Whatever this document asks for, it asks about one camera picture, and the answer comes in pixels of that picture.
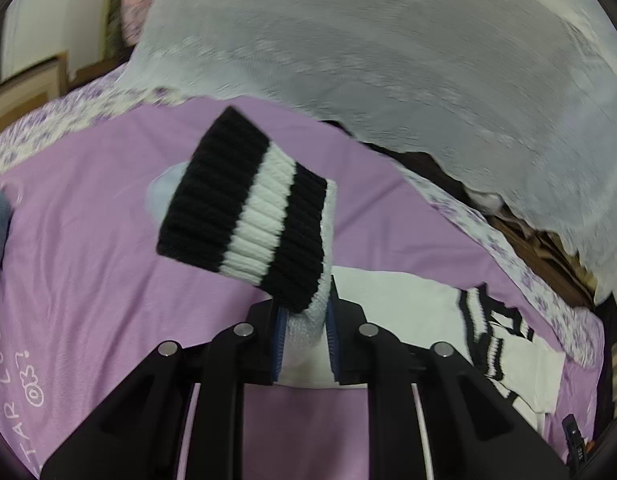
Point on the purple floral bed sheet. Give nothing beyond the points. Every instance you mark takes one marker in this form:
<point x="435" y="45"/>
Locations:
<point x="513" y="260"/>

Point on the pink floral pillow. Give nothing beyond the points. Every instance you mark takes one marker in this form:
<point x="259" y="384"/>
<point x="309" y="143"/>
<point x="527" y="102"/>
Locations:
<point x="137" y="5"/>

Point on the wooden frame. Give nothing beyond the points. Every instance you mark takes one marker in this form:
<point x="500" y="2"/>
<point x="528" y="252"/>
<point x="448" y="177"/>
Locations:
<point x="23" y="95"/>

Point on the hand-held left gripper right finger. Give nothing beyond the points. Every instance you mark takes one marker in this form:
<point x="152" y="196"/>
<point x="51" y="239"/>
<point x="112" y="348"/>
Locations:
<point x="333" y="345"/>

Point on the white lace cover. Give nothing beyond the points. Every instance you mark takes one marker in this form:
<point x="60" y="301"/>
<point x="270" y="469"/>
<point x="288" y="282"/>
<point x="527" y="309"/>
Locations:
<point x="388" y="60"/>

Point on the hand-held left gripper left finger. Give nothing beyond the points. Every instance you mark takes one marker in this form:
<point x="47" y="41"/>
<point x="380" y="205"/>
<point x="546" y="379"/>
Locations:
<point x="280" y="342"/>

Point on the white knit sweater black stripes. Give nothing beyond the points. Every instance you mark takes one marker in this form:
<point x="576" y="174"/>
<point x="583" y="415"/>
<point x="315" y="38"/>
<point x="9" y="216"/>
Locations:
<point x="268" y="210"/>

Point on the brown woven mats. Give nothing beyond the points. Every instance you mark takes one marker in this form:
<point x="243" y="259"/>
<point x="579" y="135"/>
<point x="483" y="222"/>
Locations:
<point x="543" y="255"/>

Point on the white cloth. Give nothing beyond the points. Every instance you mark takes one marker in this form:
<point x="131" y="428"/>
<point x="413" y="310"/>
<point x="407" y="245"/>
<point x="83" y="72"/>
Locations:
<point x="486" y="200"/>

